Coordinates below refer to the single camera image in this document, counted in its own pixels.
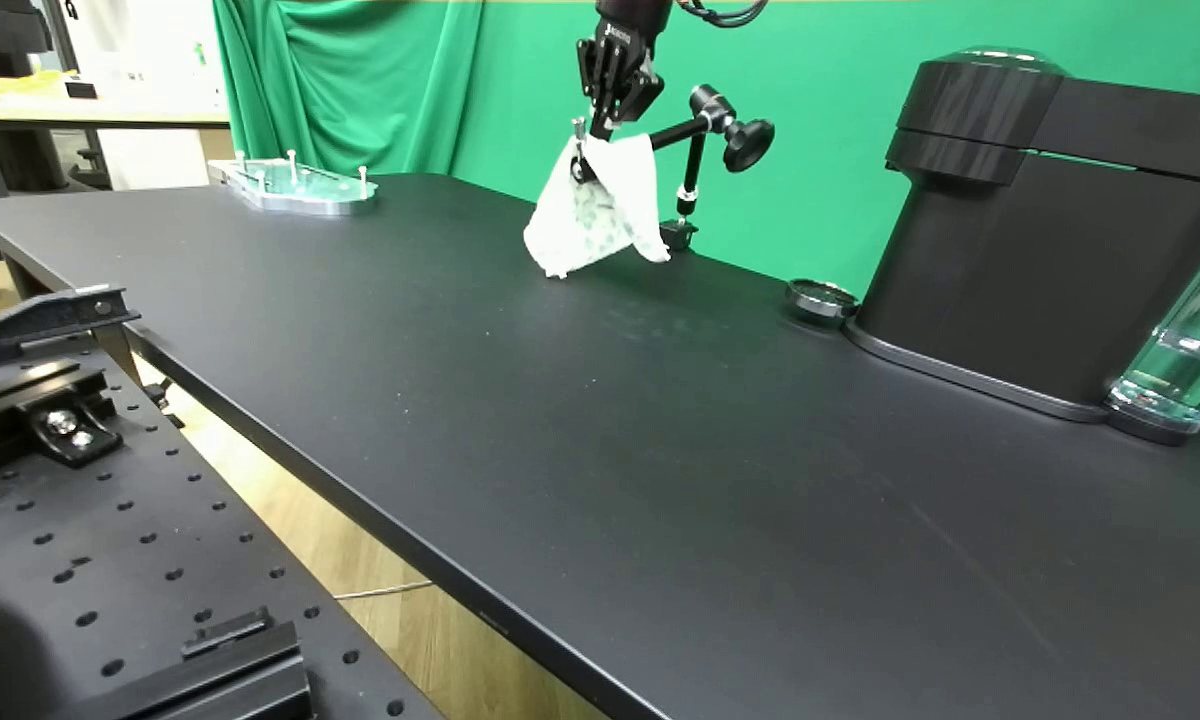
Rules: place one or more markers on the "black perforated breadboard cart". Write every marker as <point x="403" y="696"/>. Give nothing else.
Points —
<point x="135" y="583"/>

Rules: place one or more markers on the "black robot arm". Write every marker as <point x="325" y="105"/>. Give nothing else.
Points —
<point x="651" y="16"/>

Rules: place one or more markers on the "black coffee machine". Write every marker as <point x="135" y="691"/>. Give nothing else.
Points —
<point x="1049" y="224"/>

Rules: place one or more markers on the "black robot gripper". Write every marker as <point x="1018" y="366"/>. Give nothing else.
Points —
<point x="619" y="79"/>

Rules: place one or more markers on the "white green-patterned cloth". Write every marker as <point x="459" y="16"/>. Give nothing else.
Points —
<point x="596" y="202"/>

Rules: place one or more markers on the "green backdrop curtain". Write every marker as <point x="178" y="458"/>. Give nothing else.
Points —
<point x="484" y="89"/>

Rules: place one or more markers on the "clear water tank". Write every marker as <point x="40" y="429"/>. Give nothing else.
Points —
<point x="1157" y="392"/>

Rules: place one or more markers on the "wooden desk with clutter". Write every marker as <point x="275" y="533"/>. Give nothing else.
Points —
<point x="40" y="100"/>

